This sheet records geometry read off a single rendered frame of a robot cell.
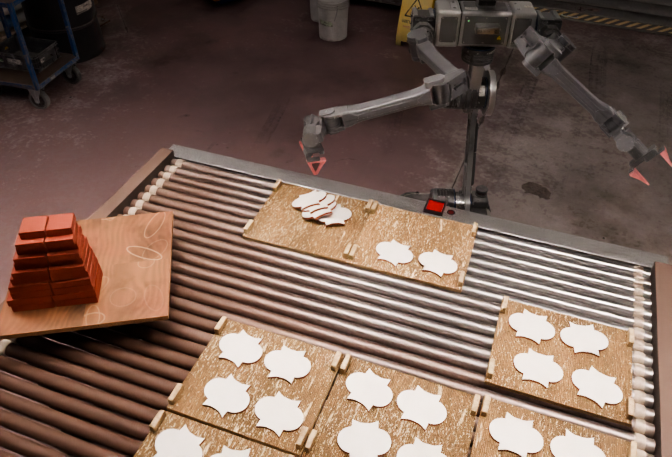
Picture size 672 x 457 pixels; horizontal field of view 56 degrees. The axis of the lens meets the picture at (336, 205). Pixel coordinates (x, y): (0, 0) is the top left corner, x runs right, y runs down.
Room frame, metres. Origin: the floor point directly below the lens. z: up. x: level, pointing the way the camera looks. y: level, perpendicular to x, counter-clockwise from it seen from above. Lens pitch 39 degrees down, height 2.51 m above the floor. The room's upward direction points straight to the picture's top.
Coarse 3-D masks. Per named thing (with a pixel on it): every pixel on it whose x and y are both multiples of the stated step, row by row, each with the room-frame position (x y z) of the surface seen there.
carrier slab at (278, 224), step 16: (272, 192) 2.00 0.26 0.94; (288, 192) 2.00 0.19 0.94; (304, 192) 2.00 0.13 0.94; (272, 208) 1.89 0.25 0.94; (288, 208) 1.90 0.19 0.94; (352, 208) 1.90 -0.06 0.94; (256, 224) 1.80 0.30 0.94; (272, 224) 1.80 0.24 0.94; (288, 224) 1.80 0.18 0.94; (304, 224) 1.80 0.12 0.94; (320, 224) 1.80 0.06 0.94; (352, 224) 1.80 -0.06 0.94; (256, 240) 1.72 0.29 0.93; (272, 240) 1.71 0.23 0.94; (288, 240) 1.71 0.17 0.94; (304, 240) 1.71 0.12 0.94; (320, 240) 1.71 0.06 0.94; (336, 240) 1.71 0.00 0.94; (352, 240) 1.71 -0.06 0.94; (320, 256) 1.63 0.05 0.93; (336, 256) 1.63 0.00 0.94
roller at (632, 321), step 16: (144, 192) 2.01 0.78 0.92; (176, 208) 1.93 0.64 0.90; (192, 208) 1.91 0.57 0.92; (240, 224) 1.83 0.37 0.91; (496, 288) 1.50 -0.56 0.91; (512, 288) 1.50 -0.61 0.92; (544, 304) 1.44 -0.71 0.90; (560, 304) 1.43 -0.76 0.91; (576, 304) 1.42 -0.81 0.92; (608, 320) 1.37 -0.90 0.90; (624, 320) 1.36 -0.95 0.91; (640, 320) 1.35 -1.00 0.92
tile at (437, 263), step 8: (424, 256) 1.62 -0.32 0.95; (432, 256) 1.62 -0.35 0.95; (440, 256) 1.62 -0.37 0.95; (448, 256) 1.62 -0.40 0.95; (424, 264) 1.58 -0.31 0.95; (432, 264) 1.58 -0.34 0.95; (440, 264) 1.58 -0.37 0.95; (448, 264) 1.58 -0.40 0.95; (456, 264) 1.58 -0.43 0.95; (432, 272) 1.55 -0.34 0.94; (440, 272) 1.54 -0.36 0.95; (448, 272) 1.54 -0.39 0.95
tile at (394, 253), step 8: (392, 240) 1.70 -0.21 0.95; (376, 248) 1.66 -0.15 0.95; (384, 248) 1.66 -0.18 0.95; (392, 248) 1.66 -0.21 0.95; (400, 248) 1.66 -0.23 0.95; (408, 248) 1.66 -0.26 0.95; (384, 256) 1.62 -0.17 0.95; (392, 256) 1.62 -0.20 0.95; (400, 256) 1.62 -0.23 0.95; (408, 256) 1.62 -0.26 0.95; (392, 264) 1.59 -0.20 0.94
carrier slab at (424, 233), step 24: (384, 216) 1.85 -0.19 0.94; (408, 216) 1.85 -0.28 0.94; (432, 216) 1.85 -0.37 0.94; (360, 240) 1.71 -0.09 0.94; (384, 240) 1.72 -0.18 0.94; (408, 240) 1.72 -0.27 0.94; (432, 240) 1.72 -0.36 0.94; (456, 240) 1.72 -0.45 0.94; (360, 264) 1.59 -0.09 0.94; (384, 264) 1.59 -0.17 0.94; (408, 264) 1.59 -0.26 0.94; (456, 288) 1.48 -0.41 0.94
